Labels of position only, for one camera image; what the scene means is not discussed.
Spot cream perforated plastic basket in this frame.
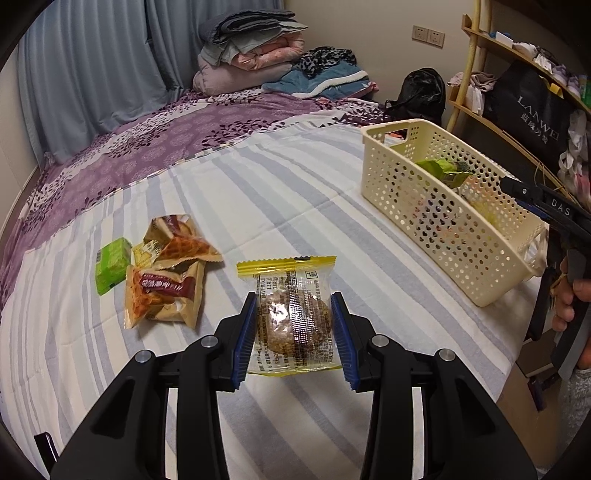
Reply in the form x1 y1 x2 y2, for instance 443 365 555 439
362 119 548 307

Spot green snack pack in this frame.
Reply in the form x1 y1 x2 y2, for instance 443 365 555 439
416 159 475 189
95 237 131 296

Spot brown red label snack pack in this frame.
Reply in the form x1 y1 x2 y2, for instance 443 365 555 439
124 260 205 329

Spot yellow oat cookie pack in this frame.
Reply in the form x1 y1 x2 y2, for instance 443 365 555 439
236 256 339 377

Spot brown bread snack pack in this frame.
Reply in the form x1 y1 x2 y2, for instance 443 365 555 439
141 214 222 269

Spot person right hand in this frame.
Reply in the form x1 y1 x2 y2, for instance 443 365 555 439
551 257 591 370

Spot black LANWEI shopping bag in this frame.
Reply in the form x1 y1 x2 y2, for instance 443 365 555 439
483 61 577 174

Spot wooden shelf unit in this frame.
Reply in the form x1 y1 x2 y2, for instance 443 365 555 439
447 1 590 206

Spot pink clothes on shelf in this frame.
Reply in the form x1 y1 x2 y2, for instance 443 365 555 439
447 72 497 116

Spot black backpack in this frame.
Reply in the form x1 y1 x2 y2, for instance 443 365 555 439
384 67 446 126

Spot teal blue blanket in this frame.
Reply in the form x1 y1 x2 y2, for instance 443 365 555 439
262 61 375 100

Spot striped white blue sheet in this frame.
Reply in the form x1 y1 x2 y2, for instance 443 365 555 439
1 122 543 479

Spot leopard print cloth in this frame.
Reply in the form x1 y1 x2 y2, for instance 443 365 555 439
293 46 356 79

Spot purple floral bedspread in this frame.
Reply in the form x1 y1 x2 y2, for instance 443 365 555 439
1 89 385 300

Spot folded quilt stack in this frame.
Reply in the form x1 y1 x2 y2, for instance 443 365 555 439
192 10 307 96

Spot blue grey curtain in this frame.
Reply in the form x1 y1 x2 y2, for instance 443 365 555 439
17 0 283 166

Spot wall power socket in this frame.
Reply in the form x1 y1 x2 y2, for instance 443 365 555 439
412 25 445 48

